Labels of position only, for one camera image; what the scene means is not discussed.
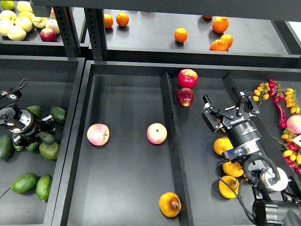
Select dark green avocado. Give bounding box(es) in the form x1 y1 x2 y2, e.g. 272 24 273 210
50 107 67 124
36 132 55 145

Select black centre tray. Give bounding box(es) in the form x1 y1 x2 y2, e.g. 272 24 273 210
52 61 301 226

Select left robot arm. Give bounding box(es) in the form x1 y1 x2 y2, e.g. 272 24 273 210
0 78 56 146

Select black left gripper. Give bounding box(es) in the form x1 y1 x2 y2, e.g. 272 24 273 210
12 109 56 147

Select mixed cherry tomato bunch lower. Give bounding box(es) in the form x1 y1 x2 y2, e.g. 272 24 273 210
274 127 301 176

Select orange cherry tomato bunch right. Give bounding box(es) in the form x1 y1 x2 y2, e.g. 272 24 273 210
285 88 301 114

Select dark avocado left edge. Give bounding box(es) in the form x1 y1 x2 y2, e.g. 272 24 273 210
0 135 14 160

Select green avocado lower right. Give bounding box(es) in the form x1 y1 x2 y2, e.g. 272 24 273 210
36 174 52 201

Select pink apple centre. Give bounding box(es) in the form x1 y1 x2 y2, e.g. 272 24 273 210
147 123 167 145

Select dark red apple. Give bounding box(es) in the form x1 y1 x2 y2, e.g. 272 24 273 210
176 88 194 107

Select orange on shelf front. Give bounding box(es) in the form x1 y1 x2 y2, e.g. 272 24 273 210
210 39 229 51

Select orange cherry tomato bunch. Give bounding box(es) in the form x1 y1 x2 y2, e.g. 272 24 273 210
253 82 270 107
285 88 301 114

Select pink apple right edge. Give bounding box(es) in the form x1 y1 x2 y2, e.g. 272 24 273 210
287 115 301 135

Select dark green avocado top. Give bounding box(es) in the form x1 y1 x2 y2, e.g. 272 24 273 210
50 107 67 124

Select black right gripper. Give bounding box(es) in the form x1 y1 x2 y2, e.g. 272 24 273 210
202 86 261 155

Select green avocado row middle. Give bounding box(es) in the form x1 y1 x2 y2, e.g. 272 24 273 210
25 143 40 152

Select bright red apple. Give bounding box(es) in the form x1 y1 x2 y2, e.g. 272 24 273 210
177 69 198 89

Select green avocado top left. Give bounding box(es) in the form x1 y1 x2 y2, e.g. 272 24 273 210
26 105 42 118

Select yellow apple front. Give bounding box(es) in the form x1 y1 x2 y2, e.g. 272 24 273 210
7 25 27 41

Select yellow pear with stem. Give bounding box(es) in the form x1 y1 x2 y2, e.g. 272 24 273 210
217 119 226 133

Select red apple on shelf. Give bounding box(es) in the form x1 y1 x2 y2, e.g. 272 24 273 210
40 28 57 42

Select pink apple left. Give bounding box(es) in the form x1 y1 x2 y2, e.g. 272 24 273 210
87 123 110 146

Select white label card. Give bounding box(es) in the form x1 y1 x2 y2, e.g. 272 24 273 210
292 135 301 147

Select orange cherry tomato bunch left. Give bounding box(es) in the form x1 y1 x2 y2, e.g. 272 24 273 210
253 82 270 107

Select red chili pepper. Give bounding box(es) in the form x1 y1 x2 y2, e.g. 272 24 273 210
273 96 287 129

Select yellow pear with brown spot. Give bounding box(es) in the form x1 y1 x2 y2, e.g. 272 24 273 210
158 192 182 218

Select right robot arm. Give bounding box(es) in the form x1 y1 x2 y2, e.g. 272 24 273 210
202 86 301 226

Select light green avocado row right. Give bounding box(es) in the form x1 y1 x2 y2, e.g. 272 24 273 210
39 142 60 160

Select yellow pear with brown patch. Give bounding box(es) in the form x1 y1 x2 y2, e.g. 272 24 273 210
222 162 244 178

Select green avocado row left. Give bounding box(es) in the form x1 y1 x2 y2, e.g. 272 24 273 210
12 134 24 151

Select black tray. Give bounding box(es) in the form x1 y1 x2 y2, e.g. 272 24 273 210
52 61 301 226
0 56 85 226

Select orange on shelf right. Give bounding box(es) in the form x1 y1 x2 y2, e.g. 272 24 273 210
220 34 234 48

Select red cherry tomato bunch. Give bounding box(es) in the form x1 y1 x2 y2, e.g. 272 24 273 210
268 79 285 101

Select bright green avocado lower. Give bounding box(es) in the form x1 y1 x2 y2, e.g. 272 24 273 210
10 172 39 194

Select yellow pear bottom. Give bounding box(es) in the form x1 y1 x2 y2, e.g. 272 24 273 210
219 176 240 199

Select black left tray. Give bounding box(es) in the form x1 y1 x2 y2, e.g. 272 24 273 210
0 56 85 226

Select large orange on shelf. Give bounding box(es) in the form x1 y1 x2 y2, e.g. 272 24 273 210
212 16 229 33

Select black shelf post left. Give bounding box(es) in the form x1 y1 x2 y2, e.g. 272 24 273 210
53 6 80 57

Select orange on shelf centre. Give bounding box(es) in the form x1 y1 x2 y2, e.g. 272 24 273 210
174 28 188 43

